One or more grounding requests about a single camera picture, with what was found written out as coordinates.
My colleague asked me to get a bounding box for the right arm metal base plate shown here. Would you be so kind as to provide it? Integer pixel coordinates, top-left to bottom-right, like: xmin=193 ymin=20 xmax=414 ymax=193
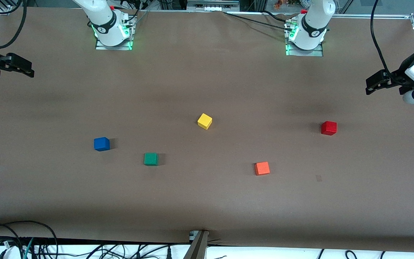
xmin=95 ymin=13 xmax=135 ymax=51

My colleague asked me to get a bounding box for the long black table cable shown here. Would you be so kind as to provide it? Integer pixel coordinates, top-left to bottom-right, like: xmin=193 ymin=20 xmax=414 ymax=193
xmin=223 ymin=12 xmax=294 ymax=32

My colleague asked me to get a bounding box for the aluminium camera pole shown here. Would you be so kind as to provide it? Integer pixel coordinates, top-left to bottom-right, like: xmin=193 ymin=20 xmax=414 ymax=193
xmin=183 ymin=230 xmax=210 ymax=259

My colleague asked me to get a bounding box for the brown paper table cover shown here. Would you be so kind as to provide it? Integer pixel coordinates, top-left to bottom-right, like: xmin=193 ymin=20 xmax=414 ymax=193
xmin=0 ymin=6 xmax=414 ymax=252

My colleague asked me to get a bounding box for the blue wooden block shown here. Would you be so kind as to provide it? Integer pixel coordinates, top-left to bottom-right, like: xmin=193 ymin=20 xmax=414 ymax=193
xmin=94 ymin=137 xmax=110 ymax=152

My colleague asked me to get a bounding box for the teal cable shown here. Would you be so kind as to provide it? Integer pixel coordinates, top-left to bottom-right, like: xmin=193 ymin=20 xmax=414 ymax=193
xmin=23 ymin=237 xmax=35 ymax=259

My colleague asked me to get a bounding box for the aluminium rail with sockets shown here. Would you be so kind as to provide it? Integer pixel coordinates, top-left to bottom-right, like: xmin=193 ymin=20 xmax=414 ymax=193
xmin=187 ymin=0 xmax=240 ymax=12

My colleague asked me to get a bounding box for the short black table cable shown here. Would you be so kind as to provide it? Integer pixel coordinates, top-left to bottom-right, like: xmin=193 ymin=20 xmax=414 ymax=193
xmin=263 ymin=10 xmax=288 ymax=23

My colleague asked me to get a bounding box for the black looping cable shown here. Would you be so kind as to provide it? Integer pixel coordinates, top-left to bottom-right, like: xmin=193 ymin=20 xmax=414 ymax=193
xmin=0 ymin=220 xmax=59 ymax=259

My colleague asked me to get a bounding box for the yellow wooden block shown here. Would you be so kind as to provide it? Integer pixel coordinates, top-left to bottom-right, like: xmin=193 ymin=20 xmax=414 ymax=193
xmin=197 ymin=113 xmax=213 ymax=130

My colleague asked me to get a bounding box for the red wooden block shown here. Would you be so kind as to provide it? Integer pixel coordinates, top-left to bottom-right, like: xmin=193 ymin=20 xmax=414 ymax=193
xmin=321 ymin=121 xmax=337 ymax=136

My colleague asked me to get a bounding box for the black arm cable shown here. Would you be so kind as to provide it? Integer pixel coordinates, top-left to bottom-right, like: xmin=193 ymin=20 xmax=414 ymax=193
xmin=0 ymin=0 xmax=28 ymax=49
xmin=371 ymin=0 xmax=414 ymax=87

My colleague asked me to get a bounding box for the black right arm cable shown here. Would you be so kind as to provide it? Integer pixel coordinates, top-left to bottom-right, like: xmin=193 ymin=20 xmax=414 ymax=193
xmin=0 ymin=0 xmax=28 ymax=49

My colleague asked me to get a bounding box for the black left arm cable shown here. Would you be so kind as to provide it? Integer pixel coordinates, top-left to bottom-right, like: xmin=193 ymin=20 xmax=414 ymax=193
xmin=371 ymin=0 xmax=414 ymax=87

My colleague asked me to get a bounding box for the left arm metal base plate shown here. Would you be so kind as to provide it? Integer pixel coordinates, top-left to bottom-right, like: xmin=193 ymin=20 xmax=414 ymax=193
xmin=285 ymin=18 xmax=324 ymax=57

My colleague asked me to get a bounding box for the orange wooden block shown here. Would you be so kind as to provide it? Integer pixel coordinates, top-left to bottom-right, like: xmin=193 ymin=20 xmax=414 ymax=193
xmin=254 ymin=162 xmax=270 ymax=176

